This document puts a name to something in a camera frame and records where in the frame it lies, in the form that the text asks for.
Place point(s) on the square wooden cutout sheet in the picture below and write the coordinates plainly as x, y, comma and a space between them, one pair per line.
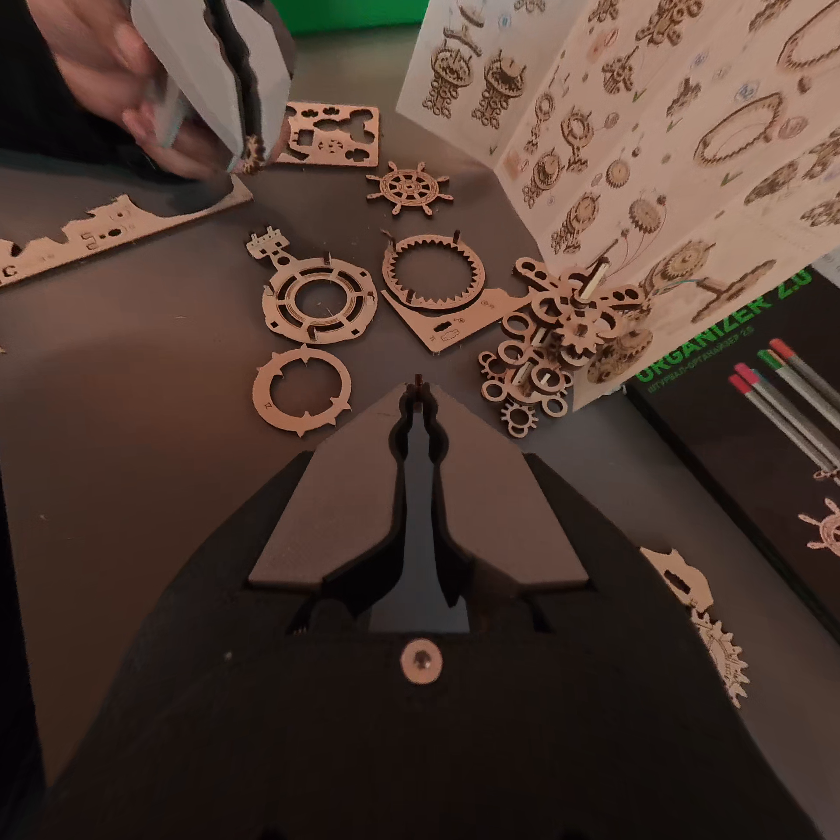
364, 141

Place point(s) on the green box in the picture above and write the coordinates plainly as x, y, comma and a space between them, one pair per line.
348, 14

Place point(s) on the black printed cardboard box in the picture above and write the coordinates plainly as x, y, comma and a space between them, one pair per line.
722, 472

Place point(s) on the wooden gear assembly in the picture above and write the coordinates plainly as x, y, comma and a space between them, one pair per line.
577, 321

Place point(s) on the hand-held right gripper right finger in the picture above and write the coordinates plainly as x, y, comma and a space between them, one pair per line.
505, 518

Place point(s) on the small dark wooden peg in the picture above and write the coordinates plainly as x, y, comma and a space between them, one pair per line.
417, 391

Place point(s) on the small lobed wooden gear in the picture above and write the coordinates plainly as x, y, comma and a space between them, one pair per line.
518, 418

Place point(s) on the short jagged wooden scrap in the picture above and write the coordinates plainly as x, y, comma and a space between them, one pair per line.
682, 581

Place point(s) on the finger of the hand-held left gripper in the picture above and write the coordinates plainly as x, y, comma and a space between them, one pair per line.
184, 52
269, 72

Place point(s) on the wooden toothed gear piece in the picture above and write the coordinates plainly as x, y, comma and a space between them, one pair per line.
725, 663

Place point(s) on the triangular wooden frame scrap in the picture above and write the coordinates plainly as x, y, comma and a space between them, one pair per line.
459, 325

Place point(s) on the paper instruction sheet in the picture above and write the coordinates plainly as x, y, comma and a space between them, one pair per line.
656, 131

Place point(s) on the wooden ship wheel part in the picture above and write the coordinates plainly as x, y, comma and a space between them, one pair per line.
409, 189

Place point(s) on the long jagged wooden frame strip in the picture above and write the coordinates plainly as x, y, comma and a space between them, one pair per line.
98, 229

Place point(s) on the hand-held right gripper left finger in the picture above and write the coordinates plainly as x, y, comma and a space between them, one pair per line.
328, 512

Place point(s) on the person's left hand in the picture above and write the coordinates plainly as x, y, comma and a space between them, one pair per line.
98, 46

